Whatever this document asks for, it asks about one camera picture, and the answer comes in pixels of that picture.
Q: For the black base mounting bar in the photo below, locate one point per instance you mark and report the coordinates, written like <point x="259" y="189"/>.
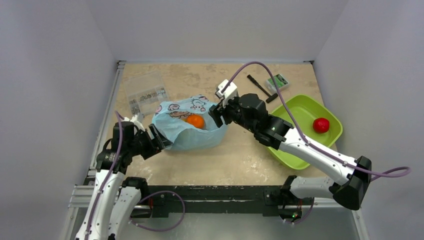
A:
<point x="266" y="200"/>

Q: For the green white small box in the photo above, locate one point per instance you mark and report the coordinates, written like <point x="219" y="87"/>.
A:
<point x="281" y="82"/>

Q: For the clear plastic screw organizer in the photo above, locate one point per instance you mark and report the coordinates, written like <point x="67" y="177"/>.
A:
<point x="145" y="92"/>

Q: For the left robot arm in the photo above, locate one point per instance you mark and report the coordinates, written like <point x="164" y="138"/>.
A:
<point x="115" y="195"/>

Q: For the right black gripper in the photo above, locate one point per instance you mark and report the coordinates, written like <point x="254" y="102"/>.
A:
<point x="222" y="111"/>

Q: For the blue plastic bag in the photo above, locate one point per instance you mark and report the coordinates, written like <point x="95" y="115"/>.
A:
<point x="170" y="120"/>

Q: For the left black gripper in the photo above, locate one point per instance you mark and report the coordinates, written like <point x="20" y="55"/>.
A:
<point x="153" y="148"/>

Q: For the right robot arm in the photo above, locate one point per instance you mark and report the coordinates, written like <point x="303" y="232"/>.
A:
<point x="347" y="178"/>

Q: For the black T-handle tool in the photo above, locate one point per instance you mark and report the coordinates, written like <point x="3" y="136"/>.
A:
<point x="270" y="97"/>

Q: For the red fake apple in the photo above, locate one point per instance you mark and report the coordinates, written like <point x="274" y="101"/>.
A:
<point x="321" y="125"/>

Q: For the orange fake fruit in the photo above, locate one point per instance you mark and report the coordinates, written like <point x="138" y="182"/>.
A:
<point x="196" y="120"/>

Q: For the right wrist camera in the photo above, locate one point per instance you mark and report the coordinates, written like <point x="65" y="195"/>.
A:
<point x="225" y="92"/>

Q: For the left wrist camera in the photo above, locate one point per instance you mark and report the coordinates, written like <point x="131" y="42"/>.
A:
<point x="135" y="120"/>

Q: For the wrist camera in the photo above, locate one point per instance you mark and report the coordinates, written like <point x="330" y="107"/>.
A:
<point x="135" y="120"/>
<point x="225" y="92"/>

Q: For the green plastic bowl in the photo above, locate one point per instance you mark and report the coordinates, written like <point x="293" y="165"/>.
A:
<point x="306" y="110"/>

